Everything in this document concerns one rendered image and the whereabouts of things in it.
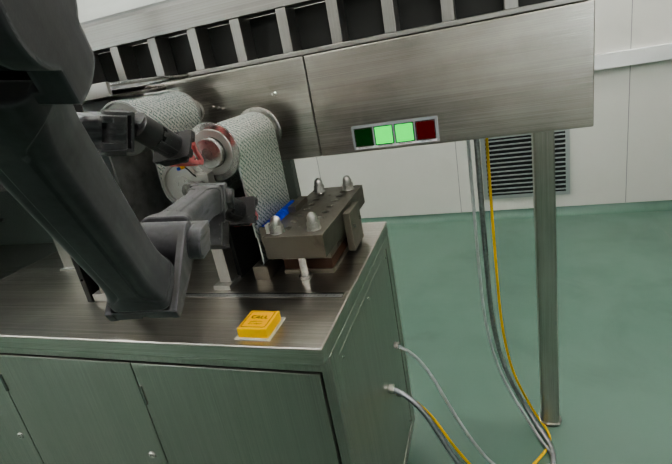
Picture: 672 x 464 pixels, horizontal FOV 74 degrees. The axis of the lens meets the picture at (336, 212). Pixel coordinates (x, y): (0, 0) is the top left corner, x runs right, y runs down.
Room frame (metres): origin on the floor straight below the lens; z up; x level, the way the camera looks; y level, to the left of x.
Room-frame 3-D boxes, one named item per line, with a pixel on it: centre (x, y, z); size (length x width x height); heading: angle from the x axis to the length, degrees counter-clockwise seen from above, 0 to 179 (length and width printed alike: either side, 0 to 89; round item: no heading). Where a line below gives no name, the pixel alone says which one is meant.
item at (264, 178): (1.20, 0.17, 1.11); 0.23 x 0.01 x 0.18; 160
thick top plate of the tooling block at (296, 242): (1.20, 0.05, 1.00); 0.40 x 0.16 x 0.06; 160
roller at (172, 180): (1.27, 0.34, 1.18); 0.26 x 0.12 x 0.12; 160
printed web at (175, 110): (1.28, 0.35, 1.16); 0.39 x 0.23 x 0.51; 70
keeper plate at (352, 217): (1.19, -0.04, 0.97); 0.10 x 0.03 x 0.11; 160
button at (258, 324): (0.84, 0.20, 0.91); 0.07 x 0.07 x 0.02; 70
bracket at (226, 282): (1.09, 0.32, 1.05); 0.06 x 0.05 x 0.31; 160
